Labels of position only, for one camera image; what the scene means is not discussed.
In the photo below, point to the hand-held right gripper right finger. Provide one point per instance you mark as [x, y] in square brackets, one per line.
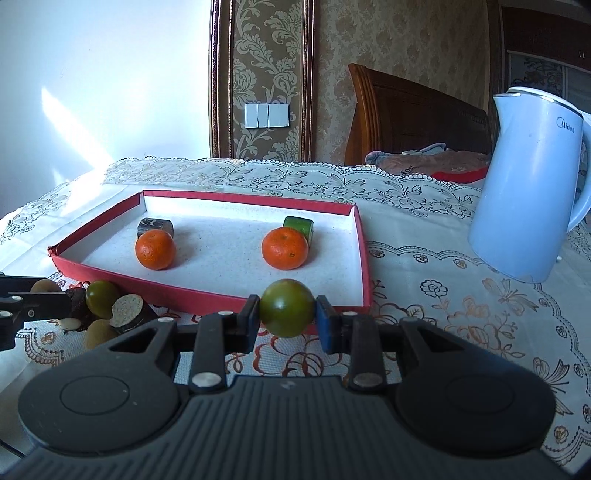
[325, 327]

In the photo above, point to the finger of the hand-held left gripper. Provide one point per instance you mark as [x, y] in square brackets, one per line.
[46, 305]
[16, 284]

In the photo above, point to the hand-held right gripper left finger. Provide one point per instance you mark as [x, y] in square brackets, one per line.
[251, 323]

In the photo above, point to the brown longan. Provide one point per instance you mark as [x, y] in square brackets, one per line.
[99, 333]
[44, 285]

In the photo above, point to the green tomato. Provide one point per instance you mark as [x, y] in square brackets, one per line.
[286, 307]
[101, 297]

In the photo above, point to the red shallow cardboard tray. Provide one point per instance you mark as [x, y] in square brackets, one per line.
[221, 258]

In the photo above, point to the orange tangerine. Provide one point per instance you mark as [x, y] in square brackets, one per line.
[155, 250]
[285, 249]

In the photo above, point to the eggplant piece with pale cut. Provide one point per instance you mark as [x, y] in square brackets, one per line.
[127, 311]

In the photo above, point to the green cucumber piece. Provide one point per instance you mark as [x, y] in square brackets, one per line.
[300, 225]

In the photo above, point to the dark eggplant piece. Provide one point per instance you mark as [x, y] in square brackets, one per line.
[154, 225]

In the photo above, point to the dark brown doughnut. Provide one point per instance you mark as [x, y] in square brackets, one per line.
[79, 304]

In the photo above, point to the pink blanket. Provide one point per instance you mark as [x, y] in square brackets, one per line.
[415, 164]

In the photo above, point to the red white blue striped pillow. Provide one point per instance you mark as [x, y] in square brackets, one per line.
[459, 174]

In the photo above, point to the light blue cloth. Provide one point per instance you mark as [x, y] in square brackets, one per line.
[425, 148]

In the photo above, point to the brown wooden headboard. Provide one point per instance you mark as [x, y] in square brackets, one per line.
[406, 115]

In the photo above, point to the white electric kettle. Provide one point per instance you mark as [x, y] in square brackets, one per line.
[526, 184]

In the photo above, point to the dark wardrobe with glass doors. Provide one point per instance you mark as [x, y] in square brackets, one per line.
[540, 64]

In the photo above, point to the white wall light switch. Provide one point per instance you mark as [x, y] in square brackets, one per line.
[268, 115]

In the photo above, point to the gold framed floral wall panel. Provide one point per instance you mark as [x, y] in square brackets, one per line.
[263, 60]

